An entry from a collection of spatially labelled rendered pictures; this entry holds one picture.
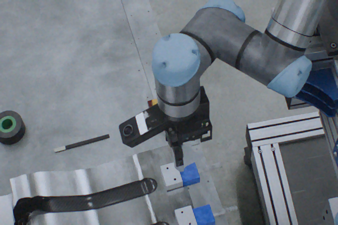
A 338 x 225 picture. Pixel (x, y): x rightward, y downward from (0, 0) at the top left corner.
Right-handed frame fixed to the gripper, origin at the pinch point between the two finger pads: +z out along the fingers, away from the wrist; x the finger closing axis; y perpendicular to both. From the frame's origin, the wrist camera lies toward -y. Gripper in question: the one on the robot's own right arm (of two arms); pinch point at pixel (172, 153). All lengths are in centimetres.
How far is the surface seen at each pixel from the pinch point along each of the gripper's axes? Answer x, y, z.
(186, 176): -0.9, 2.4, 10.4
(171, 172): 0.3, -0.6, 9.1
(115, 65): 38.7, -4.7, 20.9
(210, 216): -11.5, 4.4, 10.4
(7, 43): 56, -32, 21
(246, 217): 17, 27, 101
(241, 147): 44, 35, 101
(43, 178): 6.6, -27.7, 8.2
